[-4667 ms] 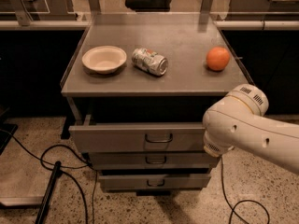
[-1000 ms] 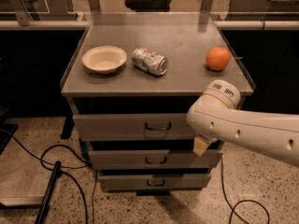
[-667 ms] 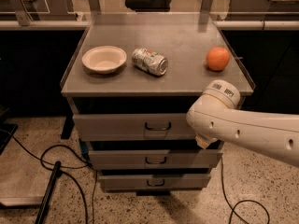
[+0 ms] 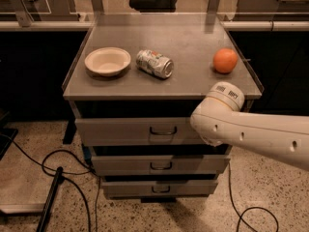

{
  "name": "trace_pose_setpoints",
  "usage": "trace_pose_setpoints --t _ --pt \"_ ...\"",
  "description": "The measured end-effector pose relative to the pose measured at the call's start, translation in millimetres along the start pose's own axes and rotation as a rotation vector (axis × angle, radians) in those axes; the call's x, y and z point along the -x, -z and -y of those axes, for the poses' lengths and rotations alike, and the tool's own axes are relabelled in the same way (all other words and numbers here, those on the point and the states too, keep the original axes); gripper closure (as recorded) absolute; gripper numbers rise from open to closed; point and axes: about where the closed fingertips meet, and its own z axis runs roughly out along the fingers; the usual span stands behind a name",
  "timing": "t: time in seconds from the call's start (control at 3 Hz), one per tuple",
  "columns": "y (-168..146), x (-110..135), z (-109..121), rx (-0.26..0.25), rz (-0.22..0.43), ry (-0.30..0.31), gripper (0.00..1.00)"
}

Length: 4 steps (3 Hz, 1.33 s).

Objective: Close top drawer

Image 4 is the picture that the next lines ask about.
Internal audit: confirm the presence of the grey top drawer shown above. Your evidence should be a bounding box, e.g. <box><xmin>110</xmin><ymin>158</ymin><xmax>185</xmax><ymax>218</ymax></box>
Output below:
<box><xmin>75</xmin><ymin>117</ymin><xmax>203</xmax><ymax>146</ymax></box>

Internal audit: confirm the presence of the grey drawer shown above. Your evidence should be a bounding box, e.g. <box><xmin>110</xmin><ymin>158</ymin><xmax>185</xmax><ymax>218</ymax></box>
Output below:
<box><xmin>92</xmin><ymin>155</ymin><xmax>229</xmax><ymax>176</ymax></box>
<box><xmin>101</xmin><ymin>180</ymin><xmax>217</xmax><ymax>199</ymax></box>
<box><xmin>75</xmin><ymin>117</ymin><xmax>203</xmax><ymax>146</ymax></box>

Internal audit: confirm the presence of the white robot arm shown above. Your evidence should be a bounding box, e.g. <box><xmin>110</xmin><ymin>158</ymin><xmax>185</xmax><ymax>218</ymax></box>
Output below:
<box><xmin>190</xmin><ymin>82</ymin><xmax>309</xmax><ymax>171</ymax></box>

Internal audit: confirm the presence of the grey metal drawer cabinet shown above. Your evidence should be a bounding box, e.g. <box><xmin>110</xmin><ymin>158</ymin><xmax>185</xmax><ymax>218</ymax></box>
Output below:
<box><xmin>63</xmin><ymin>14</ymin><xmax>263</xmax><ymax>200</ymax></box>

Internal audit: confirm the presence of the grey middle drawer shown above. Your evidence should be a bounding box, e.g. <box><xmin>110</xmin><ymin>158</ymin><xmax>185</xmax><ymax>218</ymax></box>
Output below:
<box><xmin>92</xmin><ymin>155</ymin><xmax>229</xmax><ymax>176</ymax></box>

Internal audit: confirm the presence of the grey bottom drawer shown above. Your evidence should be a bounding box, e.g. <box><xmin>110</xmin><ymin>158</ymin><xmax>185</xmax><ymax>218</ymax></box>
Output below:
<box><xmin>101</xmin><ymin>180</ymin><xmax>217</xmax><ymax>199</ymax></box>

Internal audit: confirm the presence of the crushed soda can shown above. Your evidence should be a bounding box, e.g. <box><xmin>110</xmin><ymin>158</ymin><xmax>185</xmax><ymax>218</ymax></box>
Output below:
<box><xmin>136</xmin><ymin>49</ymin><xmax>174</xmax><ymax>79</ymax></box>

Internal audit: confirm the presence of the white paper bowl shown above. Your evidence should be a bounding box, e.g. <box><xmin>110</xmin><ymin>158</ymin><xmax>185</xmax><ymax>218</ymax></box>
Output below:
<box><xmin>84</xmin><ymin>47</ymin><xmax>131</xmax><ymax>77</ymax></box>

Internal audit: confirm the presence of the orange fruit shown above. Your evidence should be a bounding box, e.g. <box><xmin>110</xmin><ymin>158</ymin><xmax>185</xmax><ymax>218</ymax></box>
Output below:
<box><xmin>212</xmin><ymin>48</ymin><xmax>238</xmax><ymax>73</ymax></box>

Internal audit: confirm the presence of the black floor bar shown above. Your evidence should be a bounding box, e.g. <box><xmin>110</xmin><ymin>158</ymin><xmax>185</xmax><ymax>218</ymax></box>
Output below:
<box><xmin>36</xmin><ymin>167</ymin><xmax>63</xmax><ymax>232</ymax></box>

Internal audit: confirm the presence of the black floor cable right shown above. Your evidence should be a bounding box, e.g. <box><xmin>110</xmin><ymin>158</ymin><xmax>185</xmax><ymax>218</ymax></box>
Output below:
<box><xmin>227</xmin><ymin>162</ymin><xmax>280</xmax><ymax>232</ymax></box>

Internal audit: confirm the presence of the white horizontal rail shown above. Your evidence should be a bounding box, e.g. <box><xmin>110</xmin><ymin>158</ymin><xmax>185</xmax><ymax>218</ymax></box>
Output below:
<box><xmin>0</xmin><ymin>21</ymin><xmax>309</xmax><ymax>32</ymax></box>

